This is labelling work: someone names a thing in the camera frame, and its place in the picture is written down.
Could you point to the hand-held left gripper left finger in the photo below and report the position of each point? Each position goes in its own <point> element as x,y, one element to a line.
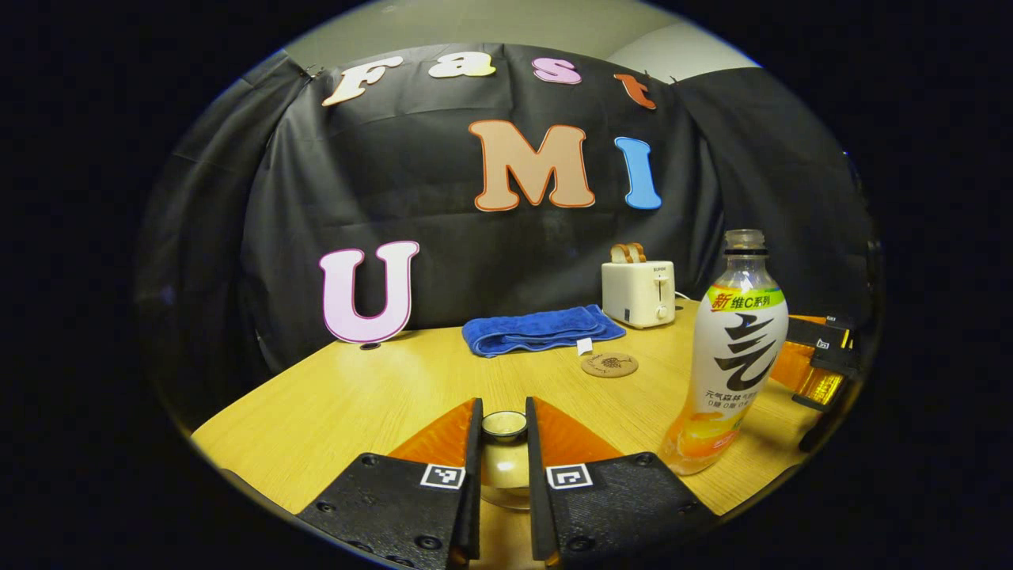
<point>473,491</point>

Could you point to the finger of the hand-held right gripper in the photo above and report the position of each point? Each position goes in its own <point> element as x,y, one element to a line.
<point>823,332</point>
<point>807,376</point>

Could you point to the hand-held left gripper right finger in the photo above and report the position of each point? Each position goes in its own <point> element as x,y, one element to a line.
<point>536,491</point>

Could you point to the cream ceramic teacup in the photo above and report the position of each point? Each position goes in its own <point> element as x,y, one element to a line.
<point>506,502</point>

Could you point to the clear white-label water bottle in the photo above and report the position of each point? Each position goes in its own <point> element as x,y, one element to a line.
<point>736,356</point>

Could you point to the round wooden coaster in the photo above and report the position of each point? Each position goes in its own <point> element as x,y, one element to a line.
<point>609,365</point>

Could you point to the blue folded towel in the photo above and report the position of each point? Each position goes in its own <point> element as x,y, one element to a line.
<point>538,328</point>

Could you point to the white toaster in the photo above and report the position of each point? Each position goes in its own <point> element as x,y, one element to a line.
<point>637,297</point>

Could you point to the toast bread slice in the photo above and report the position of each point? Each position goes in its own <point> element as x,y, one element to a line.
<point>639,252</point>
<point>621,254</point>

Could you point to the black backdrop cloth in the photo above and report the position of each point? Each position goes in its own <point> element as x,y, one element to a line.
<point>301,198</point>

